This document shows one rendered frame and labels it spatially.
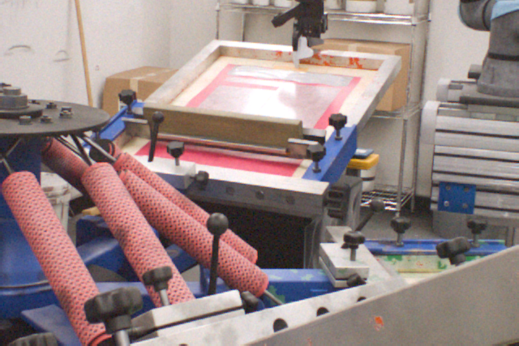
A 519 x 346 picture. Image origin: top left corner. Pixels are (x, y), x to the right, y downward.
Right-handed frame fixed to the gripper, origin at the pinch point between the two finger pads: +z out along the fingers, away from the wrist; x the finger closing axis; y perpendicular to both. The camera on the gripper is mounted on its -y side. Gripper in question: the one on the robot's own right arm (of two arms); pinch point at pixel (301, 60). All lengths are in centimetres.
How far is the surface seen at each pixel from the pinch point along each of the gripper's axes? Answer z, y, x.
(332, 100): 0.8, 17.1, -23.4
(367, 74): 0.4, 21.4, -4.6
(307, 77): 0.0, 6.2, -12.1
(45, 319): -16, 12, -149
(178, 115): -7, -10, -60
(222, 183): -6, 12, -85
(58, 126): -43, 12, -138
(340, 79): 0.1, 15.2, -10.6
